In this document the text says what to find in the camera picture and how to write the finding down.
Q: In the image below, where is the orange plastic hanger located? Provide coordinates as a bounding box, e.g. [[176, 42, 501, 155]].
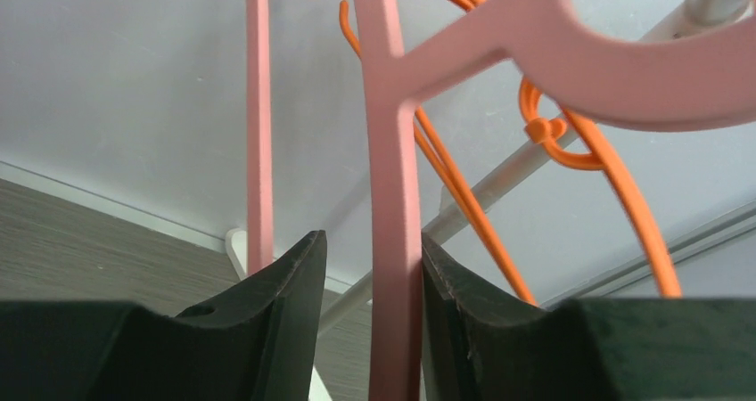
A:
[[518, 78, 682, 298], [414, 0, 537, 306]]

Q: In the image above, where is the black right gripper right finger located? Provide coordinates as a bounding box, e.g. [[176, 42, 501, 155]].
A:
[[422, 236, 755, 400]]

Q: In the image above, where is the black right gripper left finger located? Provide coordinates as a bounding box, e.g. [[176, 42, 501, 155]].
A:
[[1, 231, 327, 400]]

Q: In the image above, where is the white metal clothes rack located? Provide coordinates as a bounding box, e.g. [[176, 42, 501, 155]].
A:
[[224, 0, 756, 401]]

